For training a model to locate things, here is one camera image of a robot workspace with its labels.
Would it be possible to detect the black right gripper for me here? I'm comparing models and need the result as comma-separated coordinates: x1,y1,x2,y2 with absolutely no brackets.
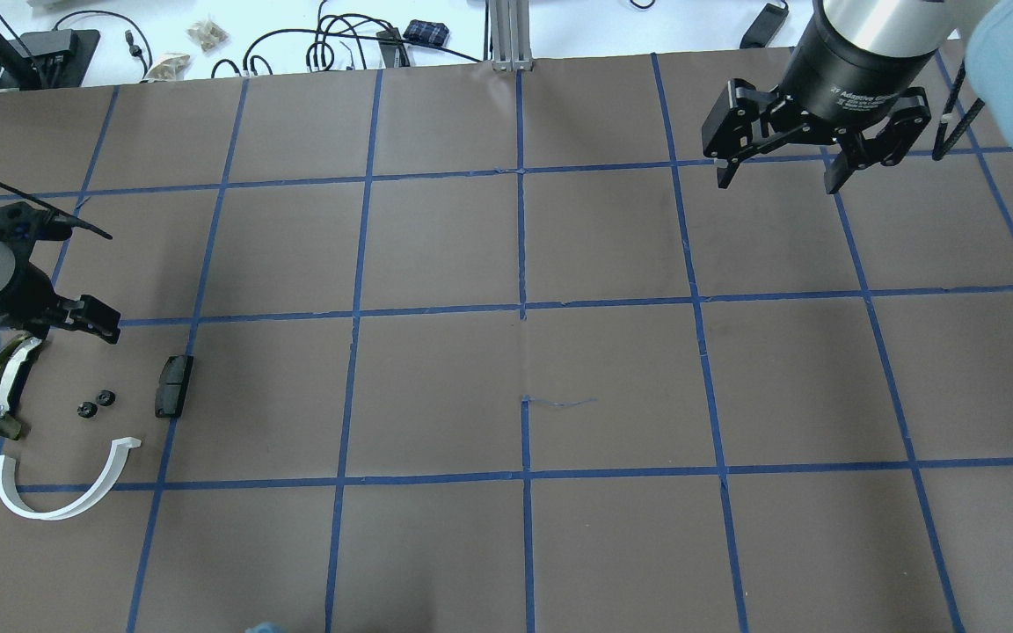
701,18,931,195

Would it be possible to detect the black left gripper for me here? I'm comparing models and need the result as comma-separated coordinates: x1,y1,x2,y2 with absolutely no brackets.
0,201,120,344

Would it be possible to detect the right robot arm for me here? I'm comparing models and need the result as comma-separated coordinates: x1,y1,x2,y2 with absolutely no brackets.
701,1,1013,195

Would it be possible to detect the black power adapter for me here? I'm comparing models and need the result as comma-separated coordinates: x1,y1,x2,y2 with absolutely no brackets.
739,1,791,49

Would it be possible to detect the black brake pad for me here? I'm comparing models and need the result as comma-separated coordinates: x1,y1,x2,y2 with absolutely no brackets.
153,355,194,419

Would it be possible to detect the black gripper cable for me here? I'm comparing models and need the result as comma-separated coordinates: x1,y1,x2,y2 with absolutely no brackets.
0,171,113,240

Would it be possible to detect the white curved plastic bracket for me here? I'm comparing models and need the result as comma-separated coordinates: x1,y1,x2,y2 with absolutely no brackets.
0,436,143,522

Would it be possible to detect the aluminium frame post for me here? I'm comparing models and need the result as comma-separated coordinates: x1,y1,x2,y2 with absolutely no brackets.
484,0,534,71

